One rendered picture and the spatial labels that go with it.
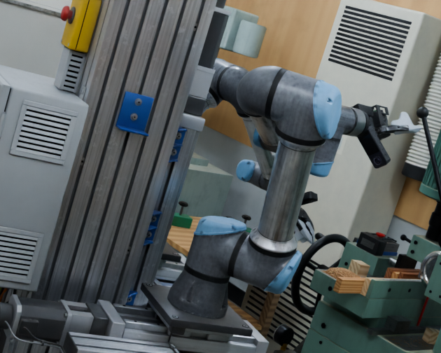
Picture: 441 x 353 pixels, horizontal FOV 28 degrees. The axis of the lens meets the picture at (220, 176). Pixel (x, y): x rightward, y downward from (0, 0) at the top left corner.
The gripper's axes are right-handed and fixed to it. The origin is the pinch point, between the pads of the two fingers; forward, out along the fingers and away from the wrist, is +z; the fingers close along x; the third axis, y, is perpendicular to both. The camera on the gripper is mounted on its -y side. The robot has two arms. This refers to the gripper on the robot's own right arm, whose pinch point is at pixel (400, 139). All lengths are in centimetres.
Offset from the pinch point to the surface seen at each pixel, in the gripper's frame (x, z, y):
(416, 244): 13.4, 18.1, -26.2
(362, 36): 83, 122, 99
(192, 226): 170, 77, 27
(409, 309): 18, 15, -45
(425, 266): 5.9, 7.9, -35.0
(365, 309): 18.5, -6.5, -44.6
